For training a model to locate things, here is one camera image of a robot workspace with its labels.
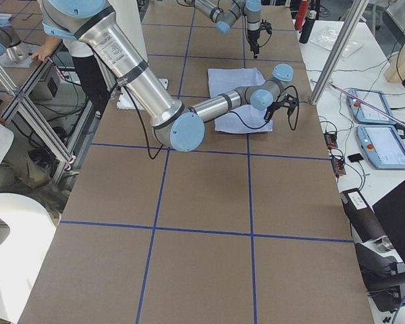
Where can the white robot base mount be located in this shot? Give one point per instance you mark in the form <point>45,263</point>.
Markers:
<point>142,99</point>

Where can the black water bottle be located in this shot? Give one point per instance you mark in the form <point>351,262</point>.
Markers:
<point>307,27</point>

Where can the aluminium frame post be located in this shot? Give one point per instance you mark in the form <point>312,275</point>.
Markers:
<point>342,39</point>

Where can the reacher grabber tool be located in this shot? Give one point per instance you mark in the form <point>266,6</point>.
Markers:
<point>357,99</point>

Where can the red water bottle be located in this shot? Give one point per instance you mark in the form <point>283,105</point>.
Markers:
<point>301,14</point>

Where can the blue teach pendant near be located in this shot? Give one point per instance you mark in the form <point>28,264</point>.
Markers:
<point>382,146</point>

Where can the standing person olive trousers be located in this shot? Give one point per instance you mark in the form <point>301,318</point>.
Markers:
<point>20,175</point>

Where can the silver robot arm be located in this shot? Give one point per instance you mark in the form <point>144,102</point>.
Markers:
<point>175,125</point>
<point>224,19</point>

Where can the white chair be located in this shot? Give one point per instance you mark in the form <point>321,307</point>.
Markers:
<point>22,253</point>

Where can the black monitor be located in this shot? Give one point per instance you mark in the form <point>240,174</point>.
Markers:
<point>390,212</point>

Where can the person in black trousers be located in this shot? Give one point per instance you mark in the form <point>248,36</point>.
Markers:
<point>87,69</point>

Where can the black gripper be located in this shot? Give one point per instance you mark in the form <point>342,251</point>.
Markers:
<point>272,109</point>
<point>252,36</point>

